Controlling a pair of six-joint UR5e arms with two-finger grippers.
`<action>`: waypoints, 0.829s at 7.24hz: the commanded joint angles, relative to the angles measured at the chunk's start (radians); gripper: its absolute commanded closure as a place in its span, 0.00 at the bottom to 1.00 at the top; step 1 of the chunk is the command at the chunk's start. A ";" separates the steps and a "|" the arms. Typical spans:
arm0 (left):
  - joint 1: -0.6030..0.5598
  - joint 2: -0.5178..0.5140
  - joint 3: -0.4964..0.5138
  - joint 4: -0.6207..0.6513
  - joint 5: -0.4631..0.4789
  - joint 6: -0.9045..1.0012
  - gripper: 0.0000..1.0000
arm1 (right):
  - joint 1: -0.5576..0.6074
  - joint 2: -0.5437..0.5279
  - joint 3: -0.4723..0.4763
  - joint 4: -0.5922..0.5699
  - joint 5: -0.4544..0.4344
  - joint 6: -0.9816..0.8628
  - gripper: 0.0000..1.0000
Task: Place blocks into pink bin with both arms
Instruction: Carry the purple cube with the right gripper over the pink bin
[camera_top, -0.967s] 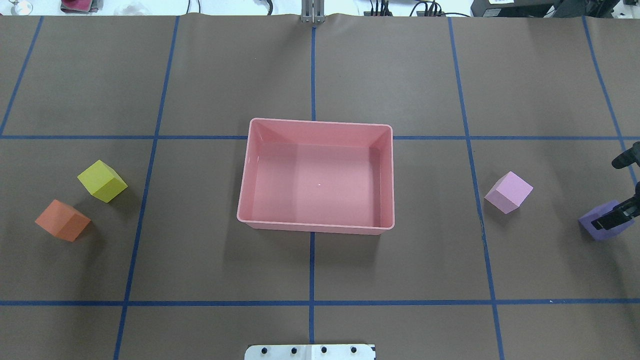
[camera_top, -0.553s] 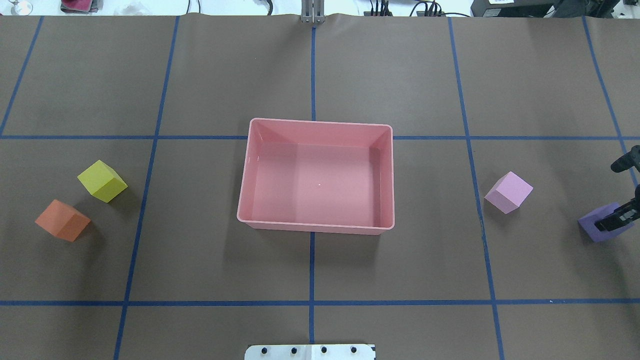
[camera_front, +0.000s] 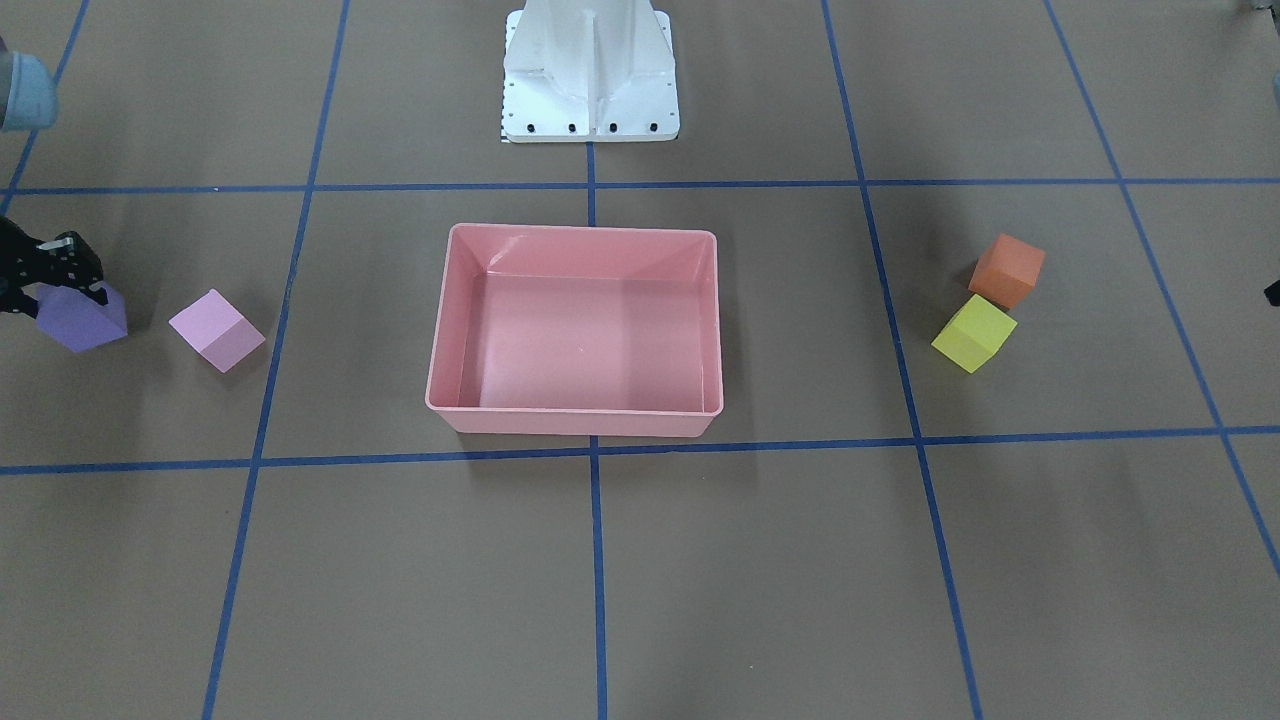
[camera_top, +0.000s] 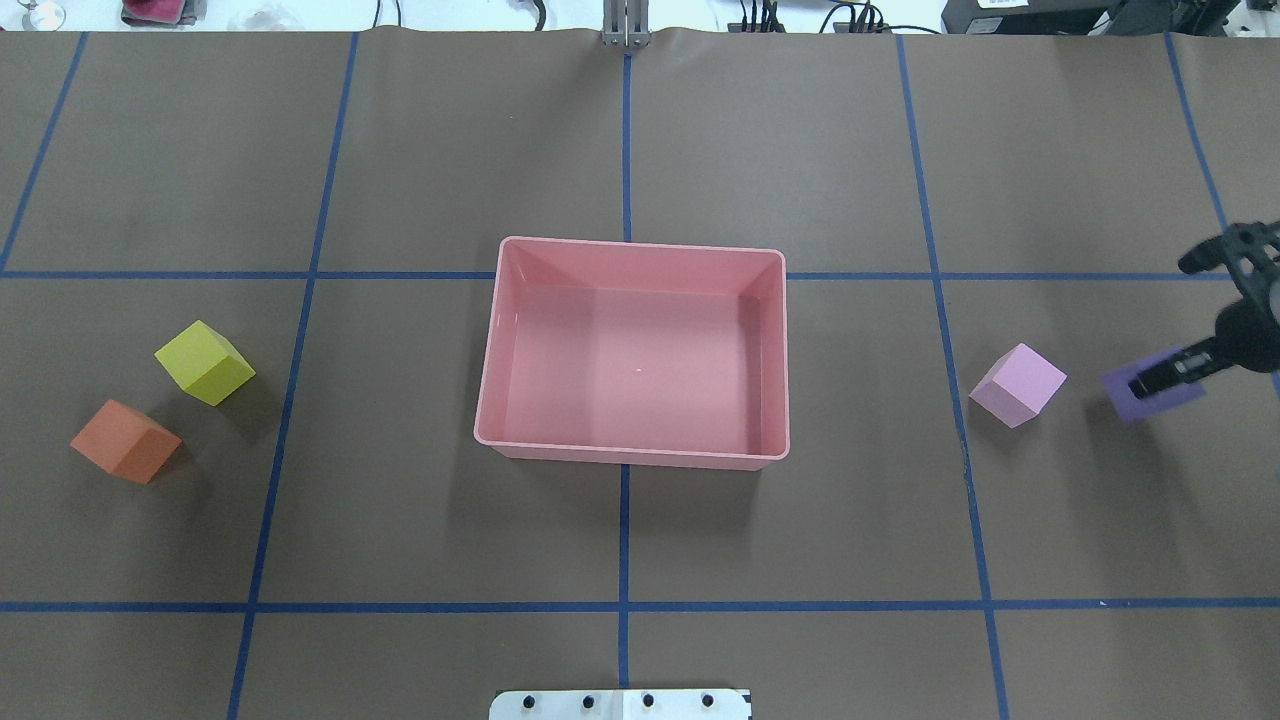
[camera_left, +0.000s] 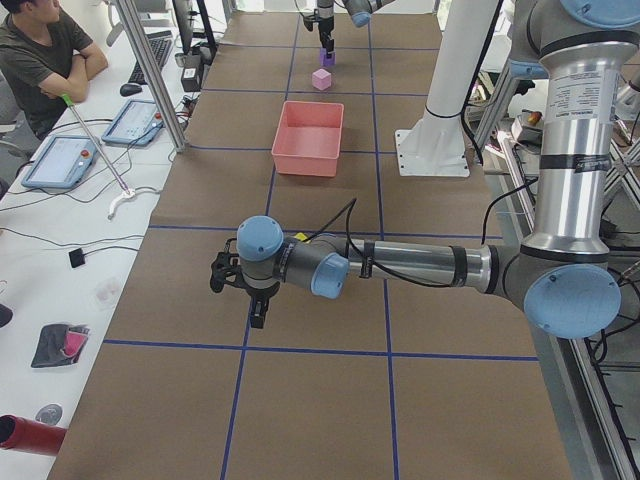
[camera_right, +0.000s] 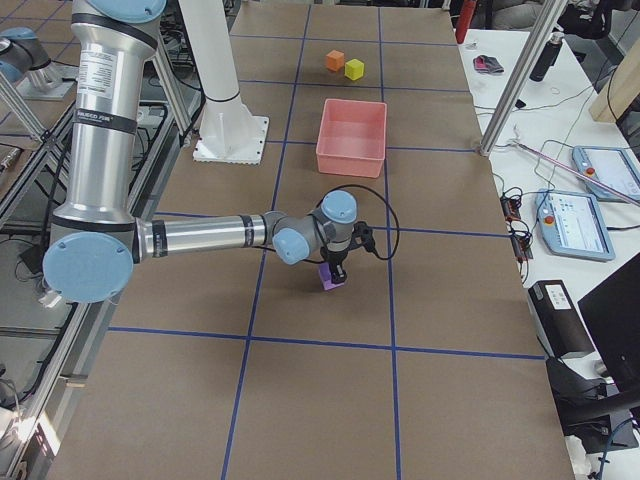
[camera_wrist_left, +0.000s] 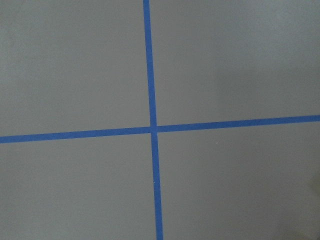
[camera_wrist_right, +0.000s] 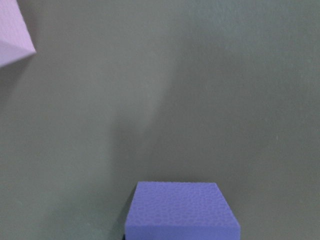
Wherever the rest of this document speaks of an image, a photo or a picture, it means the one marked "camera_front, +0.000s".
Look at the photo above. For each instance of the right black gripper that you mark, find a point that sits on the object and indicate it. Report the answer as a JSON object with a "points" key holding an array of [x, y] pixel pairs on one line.
{"points": [[50, 266]]}

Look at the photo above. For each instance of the purple foam block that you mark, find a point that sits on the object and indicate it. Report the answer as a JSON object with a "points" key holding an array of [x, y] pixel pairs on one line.
{"points": [[76, 321]]}

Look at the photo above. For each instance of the pink foam block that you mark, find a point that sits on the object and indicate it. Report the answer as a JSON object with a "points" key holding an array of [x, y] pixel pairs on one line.
{"points": [[216, 330]]}

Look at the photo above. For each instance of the orange foam block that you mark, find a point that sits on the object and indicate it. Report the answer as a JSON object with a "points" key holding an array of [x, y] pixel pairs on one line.
{"points": [[1007, 271]]}

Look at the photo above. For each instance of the pink plastic bin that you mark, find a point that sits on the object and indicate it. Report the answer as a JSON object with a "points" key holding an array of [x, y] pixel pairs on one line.
{"points": [[558, 330]]}

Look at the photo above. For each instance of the yellow foam block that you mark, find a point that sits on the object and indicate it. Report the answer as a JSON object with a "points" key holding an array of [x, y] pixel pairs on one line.
{"points": [[974, 334]]}

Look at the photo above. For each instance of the brown paper table cover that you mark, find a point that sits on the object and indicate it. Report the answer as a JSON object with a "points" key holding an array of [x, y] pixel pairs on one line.
{"points": [[1086, 528]]}

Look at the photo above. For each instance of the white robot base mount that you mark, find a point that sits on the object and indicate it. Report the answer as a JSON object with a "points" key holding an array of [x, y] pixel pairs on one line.
{"points": [[589, 72]]}

